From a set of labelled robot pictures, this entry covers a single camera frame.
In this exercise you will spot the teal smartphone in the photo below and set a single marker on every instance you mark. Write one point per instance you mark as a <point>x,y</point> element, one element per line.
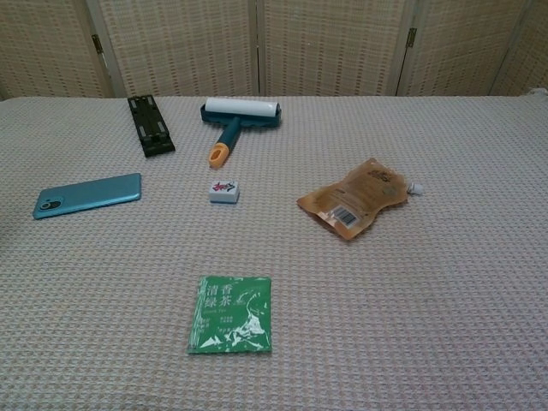
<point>90,194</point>

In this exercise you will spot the black plastic bracket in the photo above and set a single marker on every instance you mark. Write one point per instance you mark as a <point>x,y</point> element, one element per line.
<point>150,125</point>

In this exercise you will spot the white mahjong tile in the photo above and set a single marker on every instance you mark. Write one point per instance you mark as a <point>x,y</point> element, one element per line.
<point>223,192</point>

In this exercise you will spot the brown spouted refill pouch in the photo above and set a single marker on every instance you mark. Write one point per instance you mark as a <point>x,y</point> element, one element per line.
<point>357,201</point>

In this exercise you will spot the teal lint roller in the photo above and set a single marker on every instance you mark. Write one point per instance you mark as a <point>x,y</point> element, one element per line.
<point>240,113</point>

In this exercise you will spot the green tea sachet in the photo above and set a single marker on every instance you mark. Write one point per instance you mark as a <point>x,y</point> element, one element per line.
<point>231,317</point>

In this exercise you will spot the waffle weave table cloth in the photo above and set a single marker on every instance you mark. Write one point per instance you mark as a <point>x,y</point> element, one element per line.
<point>385,299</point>

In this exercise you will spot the woven folding screen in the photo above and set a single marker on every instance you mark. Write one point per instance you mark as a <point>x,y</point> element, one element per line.
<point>274,47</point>

